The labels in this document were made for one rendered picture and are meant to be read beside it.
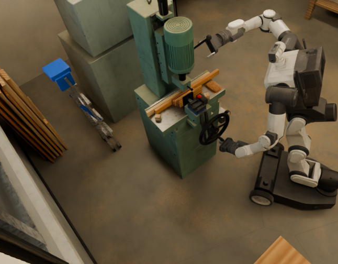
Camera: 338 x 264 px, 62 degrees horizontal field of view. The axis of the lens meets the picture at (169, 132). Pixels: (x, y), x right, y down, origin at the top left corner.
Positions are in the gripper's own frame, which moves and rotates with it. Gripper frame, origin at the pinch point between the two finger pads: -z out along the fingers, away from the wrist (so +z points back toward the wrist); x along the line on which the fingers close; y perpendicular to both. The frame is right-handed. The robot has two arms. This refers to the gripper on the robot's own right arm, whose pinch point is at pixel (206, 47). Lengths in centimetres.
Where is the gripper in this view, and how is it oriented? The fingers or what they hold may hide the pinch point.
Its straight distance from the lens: 188.3
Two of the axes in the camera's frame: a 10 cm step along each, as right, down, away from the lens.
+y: -3.3, 0.1, 9.4
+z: 7.9, -5.4, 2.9
